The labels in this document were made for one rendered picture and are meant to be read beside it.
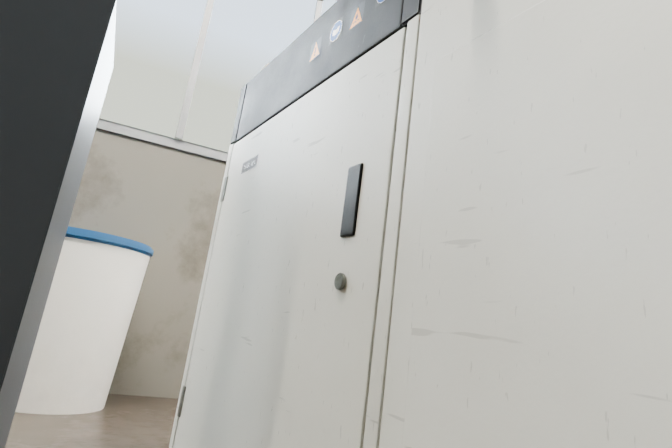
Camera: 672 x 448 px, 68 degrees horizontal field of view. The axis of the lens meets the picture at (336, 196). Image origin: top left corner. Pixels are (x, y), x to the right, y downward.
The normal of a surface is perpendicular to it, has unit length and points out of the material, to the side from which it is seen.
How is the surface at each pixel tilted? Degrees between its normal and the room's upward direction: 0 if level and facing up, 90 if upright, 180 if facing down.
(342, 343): 90
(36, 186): 90
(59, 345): 94
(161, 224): 90
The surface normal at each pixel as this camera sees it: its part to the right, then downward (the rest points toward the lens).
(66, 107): 0.42, -0.19
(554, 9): -0.83, -0.25
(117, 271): 0.83, 0.02
